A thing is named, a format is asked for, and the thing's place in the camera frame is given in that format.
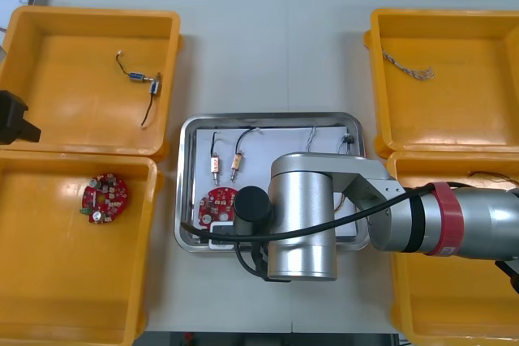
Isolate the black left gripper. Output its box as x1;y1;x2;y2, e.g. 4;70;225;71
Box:
0;90;42;144

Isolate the blue-white twisted wire harness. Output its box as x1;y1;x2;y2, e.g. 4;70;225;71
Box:
304;126;356;156
382;49;436;81

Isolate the yellow-orange plastic bin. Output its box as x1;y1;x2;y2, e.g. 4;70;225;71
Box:
362;7;519;160
0;4;184;157
0;149;165;346
384;150;519;346

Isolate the round red circuit board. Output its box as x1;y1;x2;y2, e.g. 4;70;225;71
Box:
197;186;241;230
79;173;131;225

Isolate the metal solenoid with blue label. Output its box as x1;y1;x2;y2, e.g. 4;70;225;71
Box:
114;49;148;83
139;72;163;129

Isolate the metal solenoid with pale label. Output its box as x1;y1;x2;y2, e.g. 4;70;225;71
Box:
229;127;263;183
208;130;223;185

